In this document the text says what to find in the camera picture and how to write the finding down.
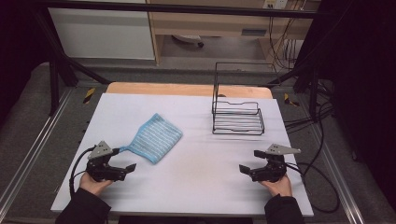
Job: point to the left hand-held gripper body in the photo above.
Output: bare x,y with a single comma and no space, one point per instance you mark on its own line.
100,150

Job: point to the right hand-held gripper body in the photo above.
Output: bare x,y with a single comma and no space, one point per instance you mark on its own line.
274,169

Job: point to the blue striped cloth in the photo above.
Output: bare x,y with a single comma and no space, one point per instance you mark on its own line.
155,138

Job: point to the person's right hand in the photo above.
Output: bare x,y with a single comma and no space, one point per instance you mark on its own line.
280,187

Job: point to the person's left hand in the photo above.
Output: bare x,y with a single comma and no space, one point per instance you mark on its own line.
93,186

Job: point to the white table cover board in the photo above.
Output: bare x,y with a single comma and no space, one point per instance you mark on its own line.
193,174

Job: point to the black metal stand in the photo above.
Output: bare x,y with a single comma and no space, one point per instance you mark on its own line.
54,81
313,90

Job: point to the wooden table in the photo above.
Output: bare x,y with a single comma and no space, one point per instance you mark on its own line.
174,89

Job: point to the white cabinet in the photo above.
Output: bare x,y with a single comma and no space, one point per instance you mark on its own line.
99,34

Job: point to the dark curtain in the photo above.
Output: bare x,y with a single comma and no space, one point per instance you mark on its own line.
367,77
15,46

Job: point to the office chair base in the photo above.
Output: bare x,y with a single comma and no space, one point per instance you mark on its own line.
188,39

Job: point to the light wooden desk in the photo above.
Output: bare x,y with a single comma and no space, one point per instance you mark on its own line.
211,23

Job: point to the black metal crossbar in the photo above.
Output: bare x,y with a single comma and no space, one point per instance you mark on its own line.
186,8

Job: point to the aluminium rail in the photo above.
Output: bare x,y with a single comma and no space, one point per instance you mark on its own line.
31,149
337,174

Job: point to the wall socket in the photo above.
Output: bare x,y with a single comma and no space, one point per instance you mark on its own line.
275,3

